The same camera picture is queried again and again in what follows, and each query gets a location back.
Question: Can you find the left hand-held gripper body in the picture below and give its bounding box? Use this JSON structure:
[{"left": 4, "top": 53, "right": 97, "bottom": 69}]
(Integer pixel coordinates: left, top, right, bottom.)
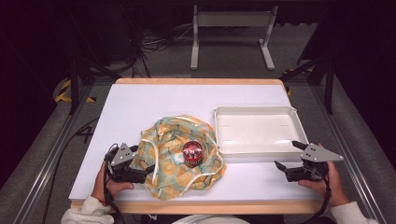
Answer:
[{"left": 105, "top": 143, "right": 148, "bottom": 185}]

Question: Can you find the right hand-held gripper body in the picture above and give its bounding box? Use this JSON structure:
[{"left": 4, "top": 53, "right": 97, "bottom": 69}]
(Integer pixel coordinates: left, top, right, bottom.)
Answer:
[{"left": 285, "top": 142, "right": 345, "bottom": 183}]

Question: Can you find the person's left hand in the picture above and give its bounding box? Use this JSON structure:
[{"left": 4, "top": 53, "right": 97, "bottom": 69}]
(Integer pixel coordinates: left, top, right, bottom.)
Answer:
[{"left": 91, "top": 161, "right": 135, "bottom": 205}]

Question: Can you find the person's right hand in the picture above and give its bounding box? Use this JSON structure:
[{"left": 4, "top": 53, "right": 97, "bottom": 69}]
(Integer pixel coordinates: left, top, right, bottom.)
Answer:
[{"left": 297, "top": 142, "right": 350, "bottom": 207}]

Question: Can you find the white plastic tray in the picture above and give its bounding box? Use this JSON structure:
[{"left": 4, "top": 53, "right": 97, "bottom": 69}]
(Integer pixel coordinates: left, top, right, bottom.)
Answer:
[{"left": 213, "top": 105, "right": 310, "bottom": 159}]

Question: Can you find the red round tin can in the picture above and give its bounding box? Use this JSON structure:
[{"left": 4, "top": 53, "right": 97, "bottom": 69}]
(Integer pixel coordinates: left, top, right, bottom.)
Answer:
[{"left": 181, "top": 140, "right": 205, "bottom": 169}]

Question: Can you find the black tripod stand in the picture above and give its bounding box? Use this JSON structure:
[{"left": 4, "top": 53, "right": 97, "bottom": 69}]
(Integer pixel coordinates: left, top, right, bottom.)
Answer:
[
  {"left": 65, "top": 52, "right": 123, "bottom": 116},
  {"left": 279, "top": 50, "right": 339, "bottom": 116}
]

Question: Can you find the yellow black hazard tape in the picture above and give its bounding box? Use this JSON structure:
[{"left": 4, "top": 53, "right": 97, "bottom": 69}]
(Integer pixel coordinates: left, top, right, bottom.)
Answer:
[{"left": 54, "top": 78, "right": 97, "bottom": 104}]

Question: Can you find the white metal stand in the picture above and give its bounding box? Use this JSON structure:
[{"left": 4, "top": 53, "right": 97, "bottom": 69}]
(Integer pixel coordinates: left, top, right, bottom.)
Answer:
[{"left": 190, "top": 4, "right": 279, "bottom": 71}]

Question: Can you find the floral drawstring cloth bag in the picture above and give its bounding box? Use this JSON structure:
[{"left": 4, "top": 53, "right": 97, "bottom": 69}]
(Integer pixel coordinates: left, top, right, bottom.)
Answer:
[{"left": 134, "top": 114, "right": 228, "bottom": 202}]

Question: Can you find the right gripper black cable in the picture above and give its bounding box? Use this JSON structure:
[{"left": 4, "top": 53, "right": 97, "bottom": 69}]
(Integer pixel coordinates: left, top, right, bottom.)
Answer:
[{"left": 299, "top": 175, "right": 332, "bottom": 224}]

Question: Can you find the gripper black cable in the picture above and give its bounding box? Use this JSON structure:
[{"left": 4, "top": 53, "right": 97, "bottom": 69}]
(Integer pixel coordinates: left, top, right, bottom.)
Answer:
[
  {"left": 299, "top": 175, "right": 332, "bottom": 224},
  {"left": 103, "top": 143, "right": 126, "bottom": 224}
]

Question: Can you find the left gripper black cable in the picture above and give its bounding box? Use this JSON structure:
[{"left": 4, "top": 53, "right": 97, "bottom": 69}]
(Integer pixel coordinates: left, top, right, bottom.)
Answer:
[{"left": 103, "top": 143, "right": 126, "bottom": 224}]

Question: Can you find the aluminium floor rail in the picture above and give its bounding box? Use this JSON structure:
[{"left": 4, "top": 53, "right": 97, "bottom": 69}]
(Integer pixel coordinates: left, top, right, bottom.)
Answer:
[
  {"left": 11, "top": 83, "right": 95, "bottom": 224},
  {"left": 310, "top": 83, "right": 389, "bottom": 224}
]

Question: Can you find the black floor cable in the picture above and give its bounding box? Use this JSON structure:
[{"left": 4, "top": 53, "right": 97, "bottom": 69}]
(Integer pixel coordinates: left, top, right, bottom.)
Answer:
[{"left": 40, "top": 117, "right": 101, "bottom": 224}]

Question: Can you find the tangle of floor cables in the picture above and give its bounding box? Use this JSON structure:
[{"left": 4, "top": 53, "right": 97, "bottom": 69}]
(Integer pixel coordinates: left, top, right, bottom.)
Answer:
[{"left": 120, "top": 6, "right": 194, "bottom": 78}]

